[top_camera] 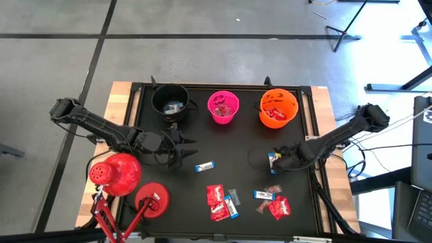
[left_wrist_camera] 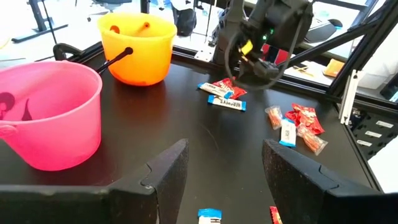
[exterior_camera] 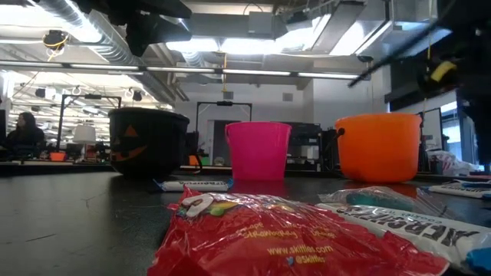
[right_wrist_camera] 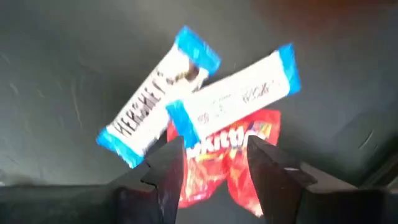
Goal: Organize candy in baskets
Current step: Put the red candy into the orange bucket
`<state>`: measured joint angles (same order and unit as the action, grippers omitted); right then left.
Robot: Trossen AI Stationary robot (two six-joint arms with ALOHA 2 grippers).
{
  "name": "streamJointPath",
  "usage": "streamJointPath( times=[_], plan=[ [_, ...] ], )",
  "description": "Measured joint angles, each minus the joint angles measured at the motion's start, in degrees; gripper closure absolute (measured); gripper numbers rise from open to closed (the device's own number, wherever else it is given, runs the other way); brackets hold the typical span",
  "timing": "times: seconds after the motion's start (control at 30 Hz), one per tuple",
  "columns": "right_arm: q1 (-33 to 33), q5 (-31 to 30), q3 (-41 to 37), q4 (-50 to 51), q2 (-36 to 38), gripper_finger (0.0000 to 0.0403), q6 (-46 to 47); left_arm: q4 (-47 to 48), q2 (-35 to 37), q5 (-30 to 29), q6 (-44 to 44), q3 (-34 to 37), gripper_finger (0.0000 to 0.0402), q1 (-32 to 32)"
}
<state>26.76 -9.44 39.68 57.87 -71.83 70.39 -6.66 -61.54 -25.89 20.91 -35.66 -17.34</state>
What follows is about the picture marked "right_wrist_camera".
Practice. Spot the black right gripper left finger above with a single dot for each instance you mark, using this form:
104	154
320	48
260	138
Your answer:
140	205

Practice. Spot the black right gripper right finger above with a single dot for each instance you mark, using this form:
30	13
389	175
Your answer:
280	186

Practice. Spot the red Skittles packet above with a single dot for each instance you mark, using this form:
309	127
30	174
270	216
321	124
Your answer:
214	174

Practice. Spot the white blue Hershey's bar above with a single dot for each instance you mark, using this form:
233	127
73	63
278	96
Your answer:
236	96
146	115

